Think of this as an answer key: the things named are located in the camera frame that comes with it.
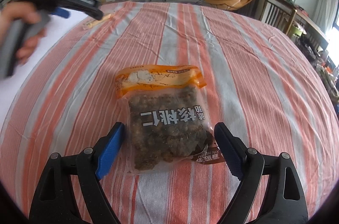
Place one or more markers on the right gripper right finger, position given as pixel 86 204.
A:
pixel 284 200

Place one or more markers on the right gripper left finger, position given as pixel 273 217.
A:
pixel 54 199

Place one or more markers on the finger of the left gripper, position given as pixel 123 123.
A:
pixel 60 12
pixel 89 7

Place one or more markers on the orange walnut snack bag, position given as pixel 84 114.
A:
pixel 166 117

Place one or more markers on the person left hand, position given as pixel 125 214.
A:
pixel 22 27

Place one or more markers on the orange clear snack packet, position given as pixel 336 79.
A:
pixel 92 23

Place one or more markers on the white cardboard box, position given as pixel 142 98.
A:
pixel 55 29

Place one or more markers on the striped pink tablecloth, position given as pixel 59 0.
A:
pixel 258 83

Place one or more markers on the dark wooden chair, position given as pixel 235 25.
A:
pixel 279 14

